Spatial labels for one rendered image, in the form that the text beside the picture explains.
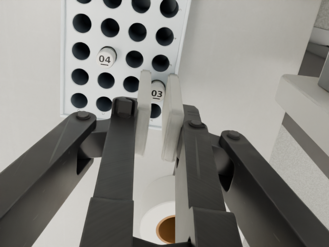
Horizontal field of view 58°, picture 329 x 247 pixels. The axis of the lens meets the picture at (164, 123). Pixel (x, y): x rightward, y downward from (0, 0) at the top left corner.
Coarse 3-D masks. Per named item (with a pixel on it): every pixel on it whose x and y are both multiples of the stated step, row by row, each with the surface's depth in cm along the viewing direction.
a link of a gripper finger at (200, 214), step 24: (192, 120) 15; (192, 144) 13; (192, 168) 11; (216, 168) 11; (192, 192) 10; (216, 192) 10; (192, 216) 8; (216, 216) 8; (192, 240) 8; (216, 240) 7; (240, 240) 8
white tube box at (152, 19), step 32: (64, 0) 19; (96, 0) 20; (128, 0) 20; (160, 0) 20; (64, 32) 20; (96, 32) 20; (128, 32) 21; (160, 32) 24; (64, 64) 21; (96, 64) 21; (128, 64) 22; (160, 64) 24; (64, 96) 22; (96, 96) 22; (128, 96) 22; (160, 128) 23
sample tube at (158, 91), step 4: (156, 80) 22; (152, 84) 21; (156, 84) 21; (160, 84) 21; (152, 88) 21; (156, 88) 21; (160, 88) 21; (164, 88) 22; (152, 92) 21; (156, 92) 21; (160, 92) 21; (164, 92) 21; (152, 96) 21; (156, 96) 21; (160, 96) 21; (164, 96) 21; (152, 100) 21; (156, 100) 21; (160, 100) 21
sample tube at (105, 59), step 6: (108, 48) 21; (102, 54) 20; (108, 54) 20; (114, 54) 20; (96, 60) 20; (102, 60) 20; (108, 60) 20; (114, 60) 20; (102, 66) 20; (108, 66) 20
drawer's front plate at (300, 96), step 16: (288, 80) 18; (304, 80) 18; (288, 96) 18; (304, 96) 16; (320, 96) 16; (288, 112) 18; (304, 112) 16; (320, 112) 14; (304, 128) 16; (320, 128) 14; (320, 144) 14
